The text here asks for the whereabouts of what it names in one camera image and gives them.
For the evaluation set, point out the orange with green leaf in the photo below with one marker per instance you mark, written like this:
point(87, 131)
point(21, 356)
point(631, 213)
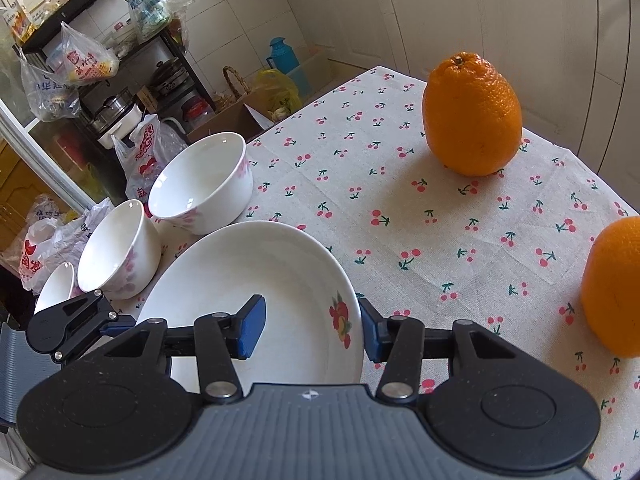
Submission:
point(609, 292)

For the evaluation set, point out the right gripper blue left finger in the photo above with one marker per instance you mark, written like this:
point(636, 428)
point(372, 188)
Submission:
point(233, 335)

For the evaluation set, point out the white plate with fruit print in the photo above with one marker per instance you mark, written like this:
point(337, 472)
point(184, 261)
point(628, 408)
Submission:
point(312, 333)

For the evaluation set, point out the bumpy orange without leaf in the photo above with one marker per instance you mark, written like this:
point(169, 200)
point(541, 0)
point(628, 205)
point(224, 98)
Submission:
point(472, 116)

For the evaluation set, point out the white plastic bag on rack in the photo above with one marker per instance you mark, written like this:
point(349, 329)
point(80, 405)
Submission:
point(80, 60)

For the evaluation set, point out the cherry print tablecloth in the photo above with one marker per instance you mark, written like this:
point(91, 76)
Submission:
point(353, 170)

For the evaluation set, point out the teal thermos jug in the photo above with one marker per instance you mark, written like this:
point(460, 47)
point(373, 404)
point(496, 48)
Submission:
point(282, 57)

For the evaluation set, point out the crumpled white bag near floor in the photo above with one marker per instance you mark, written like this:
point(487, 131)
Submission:
point(51, 238)

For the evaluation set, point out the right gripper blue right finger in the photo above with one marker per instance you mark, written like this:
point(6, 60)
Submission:
point(380, 335)

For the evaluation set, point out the red white plastic bag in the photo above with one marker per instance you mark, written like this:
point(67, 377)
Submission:
point(154, 145)

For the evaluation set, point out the wicker basket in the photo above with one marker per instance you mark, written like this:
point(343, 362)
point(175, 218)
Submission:
point(238, 89)

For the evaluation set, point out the white kitchen cabinets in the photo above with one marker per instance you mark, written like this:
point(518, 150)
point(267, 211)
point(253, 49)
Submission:
point(567, 60)

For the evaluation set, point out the black metal kitchen rack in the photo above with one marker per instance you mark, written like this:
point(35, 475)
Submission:
point(95, 18)

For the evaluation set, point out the white floral bowl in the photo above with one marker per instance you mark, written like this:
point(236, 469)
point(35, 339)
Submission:
point(206, 186)
point(59, 287)
point(122, 254)

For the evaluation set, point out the cardboard box on floor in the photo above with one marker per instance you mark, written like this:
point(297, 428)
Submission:
point(249, 117)

